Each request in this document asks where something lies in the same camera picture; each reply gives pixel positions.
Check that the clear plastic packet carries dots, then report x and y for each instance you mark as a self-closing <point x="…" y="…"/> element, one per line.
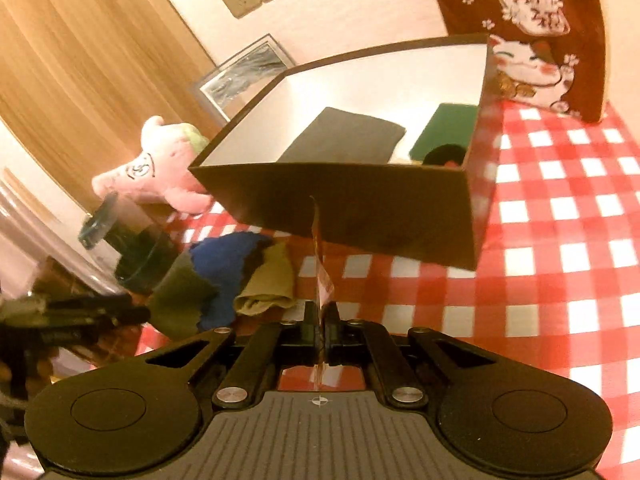
<point x="322" y="270"/>

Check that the blue cloth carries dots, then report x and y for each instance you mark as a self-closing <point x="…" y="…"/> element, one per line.
<point x="225" y="260"/>

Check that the red white checkered tablecloth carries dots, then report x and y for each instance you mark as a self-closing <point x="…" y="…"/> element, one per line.
<point x="550" y="285"/>

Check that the black round pad red centre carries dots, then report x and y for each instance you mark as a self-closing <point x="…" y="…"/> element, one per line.
<point x="442" y="153"/>

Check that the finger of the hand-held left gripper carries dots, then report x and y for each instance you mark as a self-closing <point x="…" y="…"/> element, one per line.
<point x="125" y="316"/>
<point x="90" y="303"/>

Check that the pink plush toy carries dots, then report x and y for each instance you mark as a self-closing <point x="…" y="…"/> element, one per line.
<point x="150" y="170"/>

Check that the wooden door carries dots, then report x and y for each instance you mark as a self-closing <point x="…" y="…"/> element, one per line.
<point x="75" y="60"/>

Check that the brown cardboard box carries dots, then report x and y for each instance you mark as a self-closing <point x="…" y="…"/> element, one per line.
<point x="350" y="210"/>

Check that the grey fluffy cloth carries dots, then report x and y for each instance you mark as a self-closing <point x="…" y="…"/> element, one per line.
<point x="180" y="295"/>

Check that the framed picture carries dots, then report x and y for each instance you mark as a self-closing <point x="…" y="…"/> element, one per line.
<point x="240" y="77"/>

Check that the beige sock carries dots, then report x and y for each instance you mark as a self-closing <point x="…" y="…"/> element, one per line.
<point x="270" y="280"/>

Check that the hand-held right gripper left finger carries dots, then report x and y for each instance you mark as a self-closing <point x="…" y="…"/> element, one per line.
<point x="311" y="335"/>

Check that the clear plastic container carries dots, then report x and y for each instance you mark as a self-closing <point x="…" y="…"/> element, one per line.
<point x="40" y="240"/>

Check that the grey striped cloth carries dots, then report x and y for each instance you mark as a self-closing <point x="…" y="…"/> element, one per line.
<point x="340" y="135"/>

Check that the green and yellow sponge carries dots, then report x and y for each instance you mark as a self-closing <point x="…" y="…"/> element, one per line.
<point x="447" y="125"/>

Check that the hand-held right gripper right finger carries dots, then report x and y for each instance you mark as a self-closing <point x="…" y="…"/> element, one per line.
<point x="331" y="335"/>

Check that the brown lucky cat cushion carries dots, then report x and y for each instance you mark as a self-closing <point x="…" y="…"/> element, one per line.
<point x="465" y="0"/>

